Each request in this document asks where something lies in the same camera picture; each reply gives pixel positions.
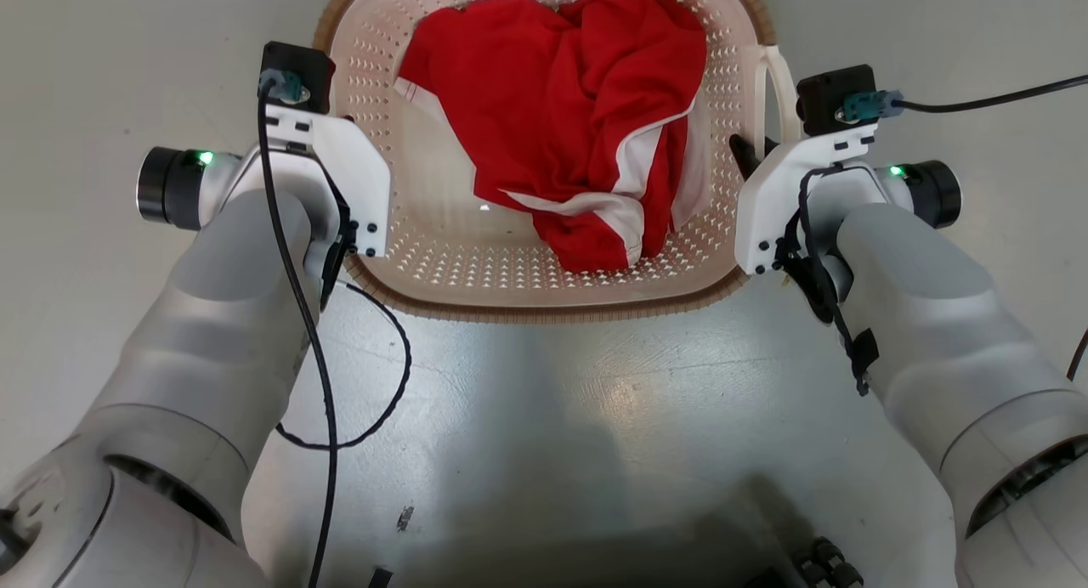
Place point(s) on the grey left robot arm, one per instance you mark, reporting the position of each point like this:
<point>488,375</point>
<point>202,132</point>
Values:
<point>212,342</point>

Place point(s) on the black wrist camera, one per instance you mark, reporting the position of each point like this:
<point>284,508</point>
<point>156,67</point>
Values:
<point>297,70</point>
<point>829,95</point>

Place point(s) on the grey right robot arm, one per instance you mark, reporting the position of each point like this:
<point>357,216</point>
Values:
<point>952,333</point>

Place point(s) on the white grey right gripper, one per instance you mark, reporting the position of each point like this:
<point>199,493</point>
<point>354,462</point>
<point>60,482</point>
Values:
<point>765,206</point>

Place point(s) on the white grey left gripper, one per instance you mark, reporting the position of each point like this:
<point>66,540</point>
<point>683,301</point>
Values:
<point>348,163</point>

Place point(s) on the red and white garment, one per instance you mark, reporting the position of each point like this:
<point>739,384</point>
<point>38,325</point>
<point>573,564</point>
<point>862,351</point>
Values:
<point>527,104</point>

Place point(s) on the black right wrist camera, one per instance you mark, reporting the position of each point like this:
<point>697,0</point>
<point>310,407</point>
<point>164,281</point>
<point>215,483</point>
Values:
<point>829,95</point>

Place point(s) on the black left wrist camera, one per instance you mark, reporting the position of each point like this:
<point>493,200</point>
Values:
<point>297,70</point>

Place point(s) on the cream perforated laundry basket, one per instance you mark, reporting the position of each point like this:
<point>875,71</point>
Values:
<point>476,269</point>

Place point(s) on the black robot base connectors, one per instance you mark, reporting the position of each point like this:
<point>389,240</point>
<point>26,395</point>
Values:
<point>824,562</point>

